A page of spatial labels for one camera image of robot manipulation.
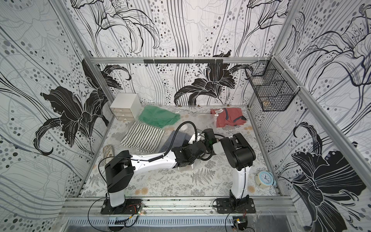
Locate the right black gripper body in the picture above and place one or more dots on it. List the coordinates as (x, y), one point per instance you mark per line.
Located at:
(208, 136)

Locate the red garment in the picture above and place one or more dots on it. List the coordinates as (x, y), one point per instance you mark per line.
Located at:
(229, 116)

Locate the green garment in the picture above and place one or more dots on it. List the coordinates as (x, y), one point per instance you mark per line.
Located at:
(158, 117)

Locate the dark blue garment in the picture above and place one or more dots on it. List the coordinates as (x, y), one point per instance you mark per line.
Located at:
(179, 140)

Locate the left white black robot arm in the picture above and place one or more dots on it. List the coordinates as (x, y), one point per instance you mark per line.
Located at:
(122, 167)

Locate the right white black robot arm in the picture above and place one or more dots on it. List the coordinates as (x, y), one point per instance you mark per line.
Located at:
(240, 156)

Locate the black white striped garment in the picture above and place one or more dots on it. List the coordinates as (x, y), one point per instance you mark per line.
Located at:
(143, 137)

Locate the light blue alarm clock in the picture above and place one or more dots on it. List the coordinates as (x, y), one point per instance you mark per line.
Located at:
(264, 179)

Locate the white mini drawer unit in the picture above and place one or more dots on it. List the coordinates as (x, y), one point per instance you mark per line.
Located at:
(126, 107)

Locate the small electronics board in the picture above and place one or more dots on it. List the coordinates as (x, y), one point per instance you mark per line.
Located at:
(240, 223)

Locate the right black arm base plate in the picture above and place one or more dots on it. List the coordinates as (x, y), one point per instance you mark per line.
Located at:
(231, 205)

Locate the black wire wall basket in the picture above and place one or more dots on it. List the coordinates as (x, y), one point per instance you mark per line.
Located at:
(272, 91)

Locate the white slotted cable duct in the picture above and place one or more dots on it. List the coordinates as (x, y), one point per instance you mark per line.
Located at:
(153, 221)

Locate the aluminium mounting rail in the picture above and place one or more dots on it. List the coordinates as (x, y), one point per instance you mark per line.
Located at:
(181, 206)

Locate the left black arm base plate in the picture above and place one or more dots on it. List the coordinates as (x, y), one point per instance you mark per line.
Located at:
(129, 207)

